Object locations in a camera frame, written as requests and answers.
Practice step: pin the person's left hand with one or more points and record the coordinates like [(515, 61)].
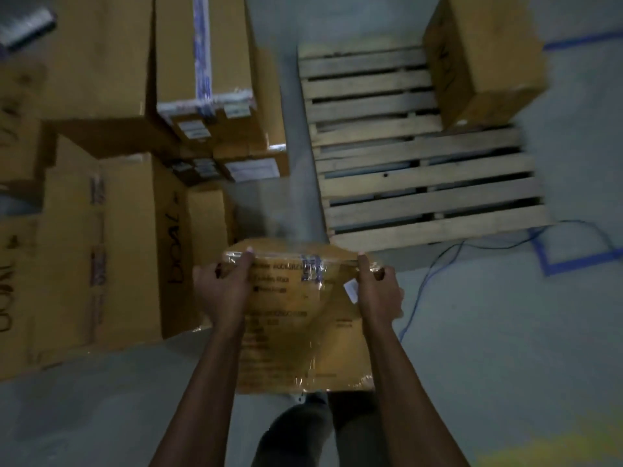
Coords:
[(221, 294)]

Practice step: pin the person's right hand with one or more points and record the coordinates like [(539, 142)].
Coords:
[(377, 301)]

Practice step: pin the person's right thumb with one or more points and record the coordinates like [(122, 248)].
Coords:
[(365, 269)]

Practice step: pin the person's left thumb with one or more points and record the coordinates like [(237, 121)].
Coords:
[(245, 265)]

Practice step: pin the taped cardboard box with labels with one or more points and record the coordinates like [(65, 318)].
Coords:
[(301, 330)]

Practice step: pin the person's left forearm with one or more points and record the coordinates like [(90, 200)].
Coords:
[(204, 398)]

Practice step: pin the person's right forearm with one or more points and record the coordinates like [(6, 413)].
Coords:
[(404, 398)]

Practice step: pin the low plain cardboard box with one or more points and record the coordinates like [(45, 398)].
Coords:
[(209, 223)]

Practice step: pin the small cardboard box white label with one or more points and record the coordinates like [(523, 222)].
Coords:
[(253, 167)]

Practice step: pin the wooden pallet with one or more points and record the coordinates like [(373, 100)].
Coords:
[(418, 175)]

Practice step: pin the cardboard box with black handwriting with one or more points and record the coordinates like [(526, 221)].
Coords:
[(131, 247)]

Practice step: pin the narrow plain cardboard box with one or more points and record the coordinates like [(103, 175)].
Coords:
[(270, 102)]

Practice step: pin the person's dark trousers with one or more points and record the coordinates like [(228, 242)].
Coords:
[(311, 432)]

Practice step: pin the cardboard box with taped seam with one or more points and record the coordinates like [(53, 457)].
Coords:
[(68, 267)]

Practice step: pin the cardboard box with blue tape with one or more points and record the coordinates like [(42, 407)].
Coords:
[(202, 58)]

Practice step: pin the plain cardboard box with scribble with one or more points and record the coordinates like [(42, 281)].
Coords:
[(486, 58)]

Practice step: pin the large plain cardboard box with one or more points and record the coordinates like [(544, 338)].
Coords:
[(97, 63)]

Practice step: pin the grey ribbed object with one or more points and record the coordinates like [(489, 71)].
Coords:
[(27, 26)]

